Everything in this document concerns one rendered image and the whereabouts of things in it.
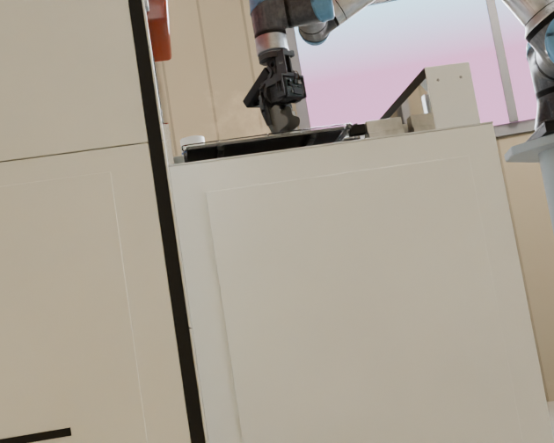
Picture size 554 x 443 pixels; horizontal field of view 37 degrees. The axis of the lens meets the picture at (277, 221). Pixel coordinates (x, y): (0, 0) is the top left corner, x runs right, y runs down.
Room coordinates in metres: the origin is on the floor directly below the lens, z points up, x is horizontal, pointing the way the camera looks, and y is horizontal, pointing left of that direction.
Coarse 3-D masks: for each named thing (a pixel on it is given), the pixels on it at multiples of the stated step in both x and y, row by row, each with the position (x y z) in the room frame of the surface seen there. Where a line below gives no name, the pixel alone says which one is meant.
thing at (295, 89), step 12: (264, 60) 1.85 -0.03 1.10; (276, 60) 1.84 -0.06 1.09; (288, 60) 1.84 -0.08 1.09; (276, 72) 1.85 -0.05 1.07; (288, 72) 1.83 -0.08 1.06; (264, 84) 1.86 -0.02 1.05; (276, 84) 1.83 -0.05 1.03; (288, 84) 1.82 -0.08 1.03; (300, 84) 1.85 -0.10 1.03; (264, 96) 1.86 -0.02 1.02; (276, 96) 1.85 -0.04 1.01; (288, 96) 1.82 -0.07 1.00; (300, 96) 1.85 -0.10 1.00
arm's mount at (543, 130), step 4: (548, 120) 1.78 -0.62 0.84; (552, 120) 1.78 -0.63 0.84; (544, 124) 1.78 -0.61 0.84; (548, 124) 1.78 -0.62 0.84; (552, 124) 1.78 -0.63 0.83; (540, 128) 1.83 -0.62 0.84; (544, 128) 1.79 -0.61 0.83; (548, 128) 1.78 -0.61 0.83; (552, 128) 1.78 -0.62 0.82; (536, 132) 1.87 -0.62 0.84; (540, 132) 1.83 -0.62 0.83; (544, 132) 1.79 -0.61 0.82; (548, 132) 1.79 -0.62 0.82; (552, 132) 1.80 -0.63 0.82; (532, 136) 1.92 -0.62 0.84; (536, 136) 1.88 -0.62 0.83; (540, 136) 1.84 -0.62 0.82; (528, 140) 1.96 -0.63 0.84
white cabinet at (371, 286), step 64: (192, 192) 1.50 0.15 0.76; (256, 192) 1.51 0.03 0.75; (320, 192) 1.52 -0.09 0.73; (384, 192) 1.54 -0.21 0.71; (448, 192) 1.55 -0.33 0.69; (192, 256) 1.49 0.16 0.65; (256, 256) 1.51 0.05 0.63; (320, 256) 1.52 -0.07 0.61; (384, 256) 1.53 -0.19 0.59; (448, 256) 1.55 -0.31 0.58; (512, 256) 1.56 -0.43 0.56; (192, 320) 1.49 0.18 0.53; (256, 320) 1.50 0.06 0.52; (320, 320) 1.52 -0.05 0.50; (384, 320) 1.53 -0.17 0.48; (448, 320) 1.54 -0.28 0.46; (512, 320) 1.56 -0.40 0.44; (256, 384) 1.50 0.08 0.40; (320, 384) 1.51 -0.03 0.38; (384, 384) 1.53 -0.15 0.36; (448, 384) 1.54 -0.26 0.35; (512, 384) 1.56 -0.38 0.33
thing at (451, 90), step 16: (448, 64) 1.62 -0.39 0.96; (464, 64) 1.62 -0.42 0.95; (432, 80) 1.62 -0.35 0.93; (448, 80) 1.62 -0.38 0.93; (464, 80) 1.62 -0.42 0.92; (432, 96) 1.62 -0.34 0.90; (448, 96) 1.62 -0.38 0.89; (464, 96) 1.62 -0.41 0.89; (448, 112) 1.62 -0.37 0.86; (464, 112) 1.62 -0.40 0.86
